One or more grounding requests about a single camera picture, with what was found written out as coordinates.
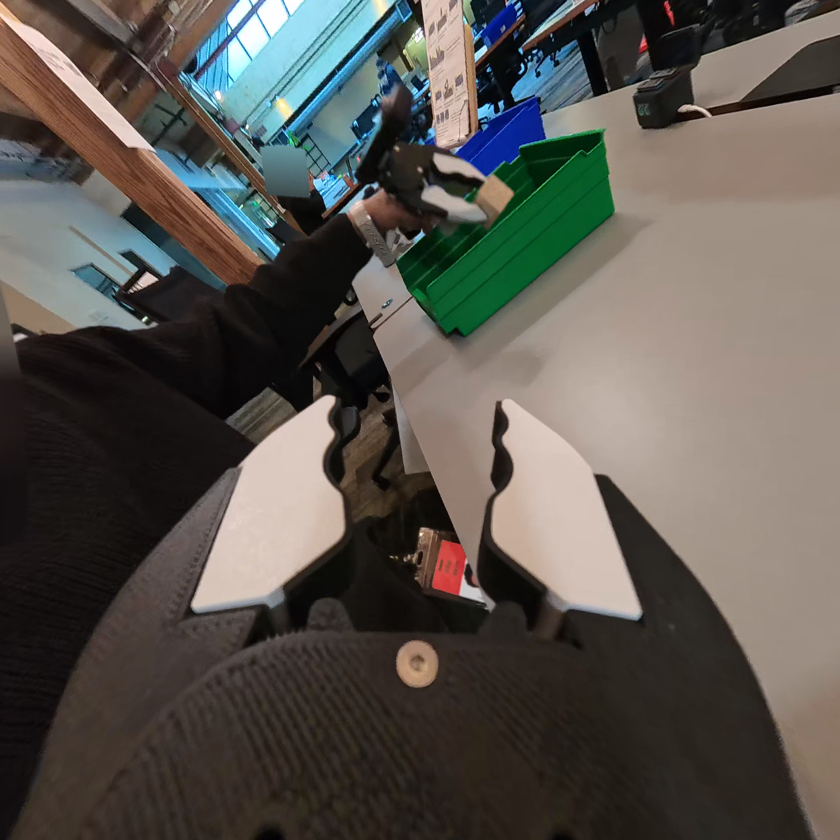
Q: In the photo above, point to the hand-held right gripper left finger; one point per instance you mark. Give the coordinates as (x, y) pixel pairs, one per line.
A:
(275, 518)

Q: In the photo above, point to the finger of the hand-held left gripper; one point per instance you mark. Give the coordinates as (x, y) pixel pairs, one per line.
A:
(453, 205)
(459, 169)

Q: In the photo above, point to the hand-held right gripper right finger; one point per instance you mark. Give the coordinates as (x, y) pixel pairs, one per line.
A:
(564, 531)

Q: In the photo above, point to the pale wooden cube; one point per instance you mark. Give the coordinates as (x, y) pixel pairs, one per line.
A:
(495, 195)

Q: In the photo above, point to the green plastic bin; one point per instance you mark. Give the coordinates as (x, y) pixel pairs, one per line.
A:
(525, 262)

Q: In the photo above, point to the person's left hand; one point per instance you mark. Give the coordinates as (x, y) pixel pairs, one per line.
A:
(400, 220)

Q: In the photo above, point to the blue plastic bin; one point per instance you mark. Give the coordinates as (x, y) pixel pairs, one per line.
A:
(505, 134)

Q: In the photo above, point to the narrow instruction board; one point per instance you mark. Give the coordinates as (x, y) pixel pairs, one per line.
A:
(449, 65)

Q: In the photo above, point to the red badge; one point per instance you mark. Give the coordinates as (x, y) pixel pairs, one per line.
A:
(449, 568)

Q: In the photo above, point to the wooden top table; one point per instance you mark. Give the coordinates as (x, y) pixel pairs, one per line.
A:
(590, 65)

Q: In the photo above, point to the person's black sweater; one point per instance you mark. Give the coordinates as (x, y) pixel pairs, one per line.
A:
(98, 492)

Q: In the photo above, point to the thin wooden beam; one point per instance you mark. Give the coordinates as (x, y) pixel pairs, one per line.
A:
(216, 131)

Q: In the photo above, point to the black battery charger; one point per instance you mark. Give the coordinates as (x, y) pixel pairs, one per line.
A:
(659, 102)

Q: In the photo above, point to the thick wooden beam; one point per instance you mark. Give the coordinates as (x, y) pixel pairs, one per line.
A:
(131, 177)

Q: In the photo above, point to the white paper sheet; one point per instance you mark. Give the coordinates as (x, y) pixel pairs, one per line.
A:
(79, 79)

